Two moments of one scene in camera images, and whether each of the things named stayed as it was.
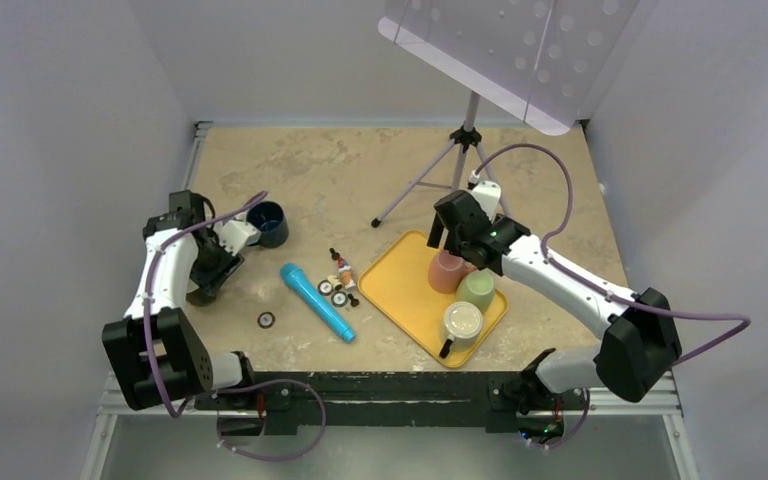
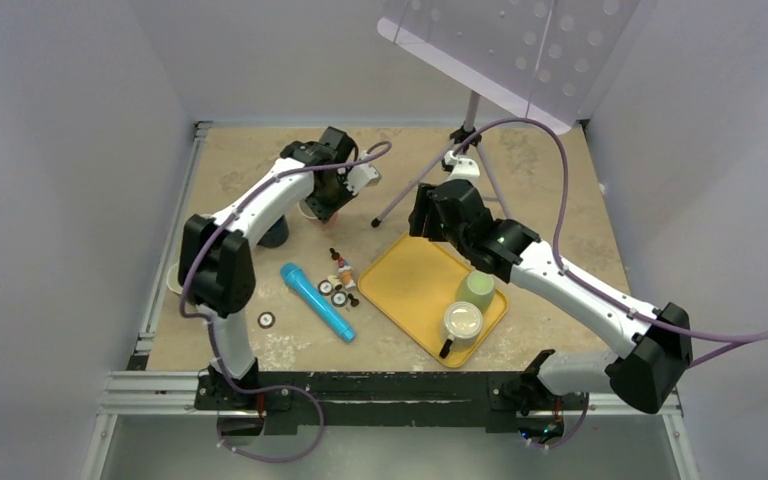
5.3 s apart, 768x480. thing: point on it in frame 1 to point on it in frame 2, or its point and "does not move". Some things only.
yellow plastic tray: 398,282 does not move
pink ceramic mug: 446,271 to 307,211
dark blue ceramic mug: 270,220 does not move
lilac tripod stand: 465,136 does not move
